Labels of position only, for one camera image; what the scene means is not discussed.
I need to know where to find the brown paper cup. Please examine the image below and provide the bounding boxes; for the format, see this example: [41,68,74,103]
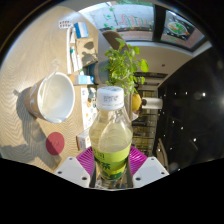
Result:
[24,71,76,124]

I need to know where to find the food poster on window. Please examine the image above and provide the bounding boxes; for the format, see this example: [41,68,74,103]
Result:
[161,9,206,51]

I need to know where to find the group of ceiling lights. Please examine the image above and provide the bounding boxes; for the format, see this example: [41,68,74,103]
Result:
[166,89,208,154]

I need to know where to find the green potted plant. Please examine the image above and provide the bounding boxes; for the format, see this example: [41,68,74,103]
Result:
[94,37,150,98]

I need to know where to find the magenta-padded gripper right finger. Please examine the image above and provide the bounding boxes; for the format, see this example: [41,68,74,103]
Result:
[127,145,170,189]

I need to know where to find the clear green-label drink bottle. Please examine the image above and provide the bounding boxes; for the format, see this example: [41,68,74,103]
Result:
[88,85,134,181]

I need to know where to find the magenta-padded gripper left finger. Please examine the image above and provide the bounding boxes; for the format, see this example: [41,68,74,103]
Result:
[53,145,98,189]

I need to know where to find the flat round red coaster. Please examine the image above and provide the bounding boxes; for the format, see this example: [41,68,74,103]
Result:
[45,131,66,156]

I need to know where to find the brown square card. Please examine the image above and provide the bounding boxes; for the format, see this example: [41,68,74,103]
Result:
[75,37,98,68]

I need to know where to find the blue and white small box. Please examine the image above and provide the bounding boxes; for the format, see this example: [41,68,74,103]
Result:
[73,74,95,86]

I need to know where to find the small blue packet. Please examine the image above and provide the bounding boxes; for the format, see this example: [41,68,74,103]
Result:
[73,21,90,39]

